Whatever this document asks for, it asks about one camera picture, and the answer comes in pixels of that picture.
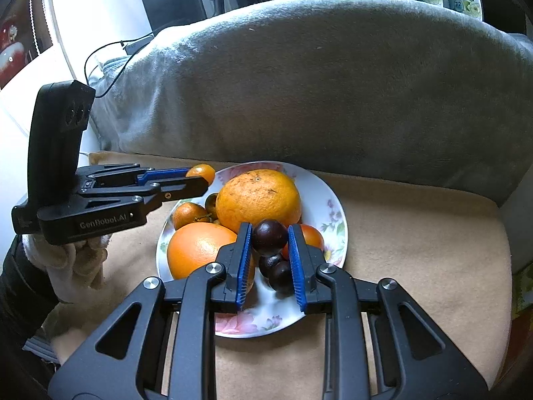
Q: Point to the smooth orange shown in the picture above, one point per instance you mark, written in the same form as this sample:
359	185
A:
195	250

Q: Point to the person's left forearm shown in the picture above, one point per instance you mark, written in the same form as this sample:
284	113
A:
21	296

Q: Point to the small orange kumquat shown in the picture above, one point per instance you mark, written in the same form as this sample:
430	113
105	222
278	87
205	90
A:
187	216
204	171

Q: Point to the green printed box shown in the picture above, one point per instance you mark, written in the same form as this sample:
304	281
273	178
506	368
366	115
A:
524	296

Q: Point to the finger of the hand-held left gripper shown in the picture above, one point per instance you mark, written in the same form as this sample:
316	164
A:
183	187
162	173

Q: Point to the rough speckled orange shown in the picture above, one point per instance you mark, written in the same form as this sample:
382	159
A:
258	200

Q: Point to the person's left hand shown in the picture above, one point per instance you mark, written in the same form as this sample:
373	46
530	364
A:
70	266

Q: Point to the red cherry tomato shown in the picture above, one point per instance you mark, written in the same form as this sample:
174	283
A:
314	237

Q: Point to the floral rimmed white plate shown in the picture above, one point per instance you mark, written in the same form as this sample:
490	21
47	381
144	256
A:
329	200

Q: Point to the grey fleece blanket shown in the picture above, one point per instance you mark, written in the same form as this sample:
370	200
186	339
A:
312	91

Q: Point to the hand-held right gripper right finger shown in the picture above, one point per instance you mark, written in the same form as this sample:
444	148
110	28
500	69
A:
296	266

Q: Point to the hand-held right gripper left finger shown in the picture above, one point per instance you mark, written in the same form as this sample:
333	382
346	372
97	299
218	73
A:
245	266

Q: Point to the grey power adapter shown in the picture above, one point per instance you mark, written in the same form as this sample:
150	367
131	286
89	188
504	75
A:
136	45

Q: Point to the red white ornament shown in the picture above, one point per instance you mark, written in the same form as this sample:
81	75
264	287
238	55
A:
10	54

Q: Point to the beige blanket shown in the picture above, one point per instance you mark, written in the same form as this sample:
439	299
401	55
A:
416	250

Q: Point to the dark purple plum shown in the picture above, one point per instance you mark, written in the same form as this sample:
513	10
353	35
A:
270	263
211	203
280	280
270	237

